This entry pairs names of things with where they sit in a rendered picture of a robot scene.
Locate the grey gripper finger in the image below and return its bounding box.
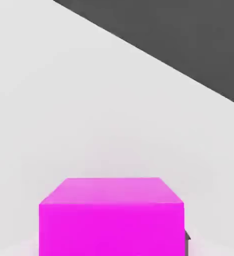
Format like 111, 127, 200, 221
184, 229, 192, 256

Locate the small magenta cube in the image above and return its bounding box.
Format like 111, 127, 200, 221
38, 177, 185, 256

